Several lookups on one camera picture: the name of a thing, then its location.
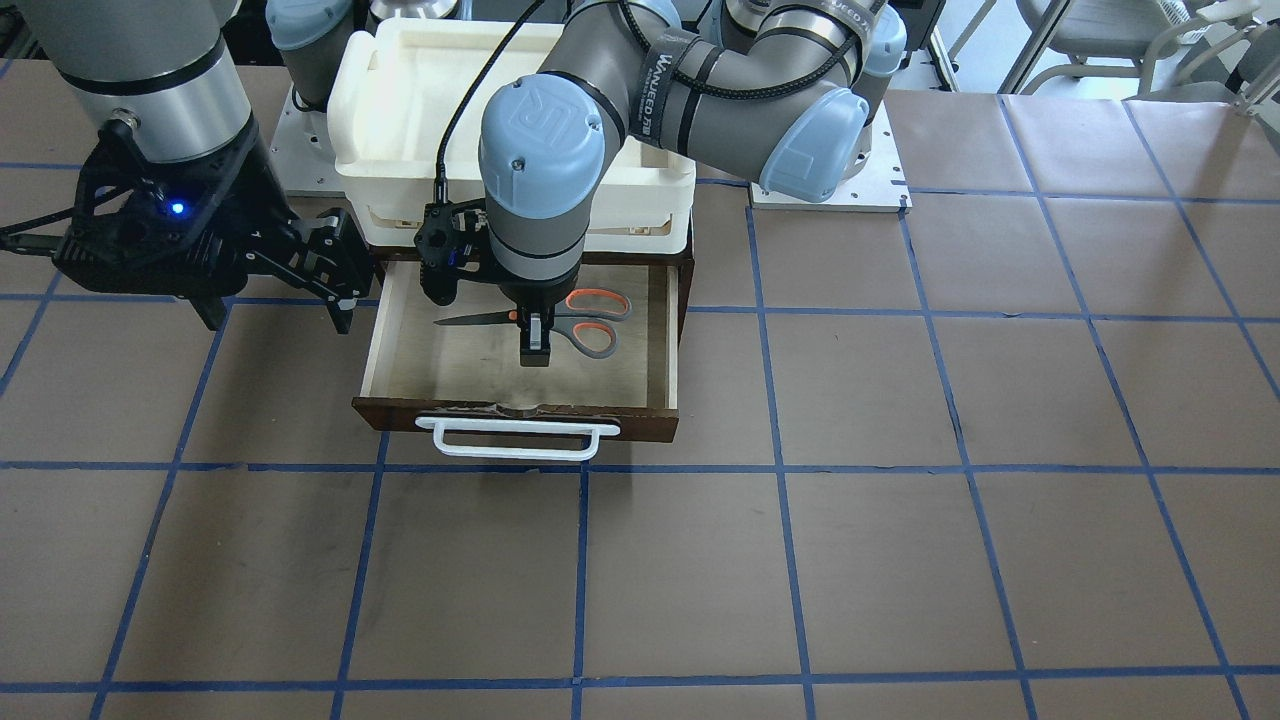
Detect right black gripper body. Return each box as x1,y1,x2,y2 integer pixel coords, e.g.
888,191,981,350
52,118,303,329

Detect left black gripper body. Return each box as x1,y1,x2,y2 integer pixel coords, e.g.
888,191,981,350
497,281,577,323

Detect orange handled scissors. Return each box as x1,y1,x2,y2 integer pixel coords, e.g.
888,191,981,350
433,288,635,361

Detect wooden drawer with white handle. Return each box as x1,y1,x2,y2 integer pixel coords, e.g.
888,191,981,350
353,261,680,456

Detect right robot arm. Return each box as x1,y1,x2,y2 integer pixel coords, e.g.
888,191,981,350
3,1,374,334

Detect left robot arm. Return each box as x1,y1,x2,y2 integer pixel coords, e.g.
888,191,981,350
477,1,906,366

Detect dark wooden drawer cabinet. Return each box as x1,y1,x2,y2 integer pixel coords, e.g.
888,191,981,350
372,214,696,337

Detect cream plastic tray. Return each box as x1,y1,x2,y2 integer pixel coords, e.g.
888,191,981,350
326,18,696,255

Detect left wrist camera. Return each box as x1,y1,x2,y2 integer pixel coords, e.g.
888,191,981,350
413,199,495,306

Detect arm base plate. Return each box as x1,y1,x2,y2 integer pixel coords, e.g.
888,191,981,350
749,105,913,213
270,86,344,199

